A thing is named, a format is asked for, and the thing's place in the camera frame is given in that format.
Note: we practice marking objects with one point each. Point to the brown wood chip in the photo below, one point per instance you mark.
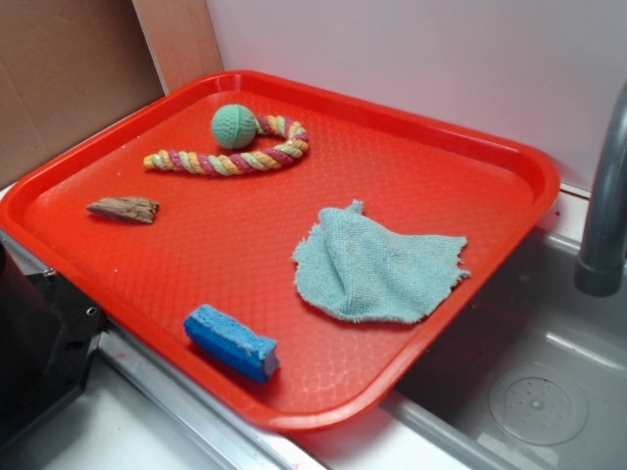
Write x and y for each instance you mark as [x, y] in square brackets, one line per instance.
[127, 209]

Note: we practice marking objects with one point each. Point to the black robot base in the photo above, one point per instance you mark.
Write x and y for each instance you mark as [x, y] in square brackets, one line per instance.
[49, 333]

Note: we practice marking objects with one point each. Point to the teal terry cloth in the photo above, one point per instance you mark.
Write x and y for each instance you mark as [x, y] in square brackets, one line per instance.
[354, 269]

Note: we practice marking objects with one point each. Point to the red plastic tray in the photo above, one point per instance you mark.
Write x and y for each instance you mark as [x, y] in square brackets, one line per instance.
[228, 242]

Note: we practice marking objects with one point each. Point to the green rubber ball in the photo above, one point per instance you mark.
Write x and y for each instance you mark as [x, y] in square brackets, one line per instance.
[234, 126]

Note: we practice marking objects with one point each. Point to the blue sponge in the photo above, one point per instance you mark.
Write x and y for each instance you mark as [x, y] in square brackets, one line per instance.
[232, 343]

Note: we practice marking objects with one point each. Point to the grey sink basin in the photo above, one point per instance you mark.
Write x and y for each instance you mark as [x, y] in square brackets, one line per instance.
[528, 314]

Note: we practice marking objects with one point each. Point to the round sink drain cover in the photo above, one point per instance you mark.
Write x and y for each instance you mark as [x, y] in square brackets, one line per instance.
[537, 406]

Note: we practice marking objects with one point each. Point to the grey faucet spout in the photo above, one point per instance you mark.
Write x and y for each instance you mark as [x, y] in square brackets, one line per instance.
[601, 259]

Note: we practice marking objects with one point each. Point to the brown cardboard panel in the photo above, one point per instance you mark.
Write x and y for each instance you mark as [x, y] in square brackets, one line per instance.
[69, 69]

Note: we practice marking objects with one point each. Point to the multicolour braided rope toy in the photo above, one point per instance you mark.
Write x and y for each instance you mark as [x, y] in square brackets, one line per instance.
[294, 146]

